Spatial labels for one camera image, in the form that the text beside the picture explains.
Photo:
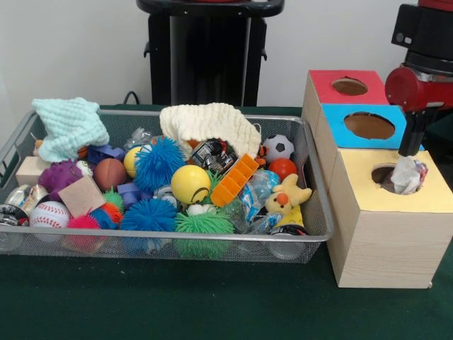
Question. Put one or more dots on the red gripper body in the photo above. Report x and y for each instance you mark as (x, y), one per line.
(407, 90)

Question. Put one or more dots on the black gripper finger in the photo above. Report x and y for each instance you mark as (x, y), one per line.
(407, 134)
(417, 131)

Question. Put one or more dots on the white paper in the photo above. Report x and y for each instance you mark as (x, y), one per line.
(405, 175)

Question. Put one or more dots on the cream knitted cloth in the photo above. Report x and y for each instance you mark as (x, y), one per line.
(212, 122)

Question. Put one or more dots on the mint knitted cloth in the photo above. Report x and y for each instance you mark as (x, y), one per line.
(70, 127)

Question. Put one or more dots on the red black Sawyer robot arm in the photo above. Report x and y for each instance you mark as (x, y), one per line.
(424, 32)

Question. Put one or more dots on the wooden box with three holes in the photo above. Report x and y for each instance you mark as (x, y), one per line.
(385, 248)

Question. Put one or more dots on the shallow mesh bin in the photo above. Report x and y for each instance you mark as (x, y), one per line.
(212, 248)

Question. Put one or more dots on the green covered side table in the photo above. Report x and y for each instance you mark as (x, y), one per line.
(442, 134)

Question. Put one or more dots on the black white soccer ball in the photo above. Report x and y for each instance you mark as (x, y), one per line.
(279, 148)

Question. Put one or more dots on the yellow plush toy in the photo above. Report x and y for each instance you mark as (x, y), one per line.
(286, 198)

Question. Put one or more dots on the orange plastic brick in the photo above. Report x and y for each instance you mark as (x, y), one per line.
(233, 180)

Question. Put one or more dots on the yellow ball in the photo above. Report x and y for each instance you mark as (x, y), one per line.
(189, 182)

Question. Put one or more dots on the green spiky ball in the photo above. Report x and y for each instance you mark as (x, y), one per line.
(201, 225)

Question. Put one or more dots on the blue spiky ball with eyes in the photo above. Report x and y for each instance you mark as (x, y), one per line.
(159, 164)

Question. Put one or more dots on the dark green tablecloth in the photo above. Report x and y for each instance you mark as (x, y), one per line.
(177, 304)

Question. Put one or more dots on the white baseball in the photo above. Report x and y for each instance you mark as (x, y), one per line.
(49, 214)

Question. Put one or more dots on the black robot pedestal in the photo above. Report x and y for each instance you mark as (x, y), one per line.
(212, 53)

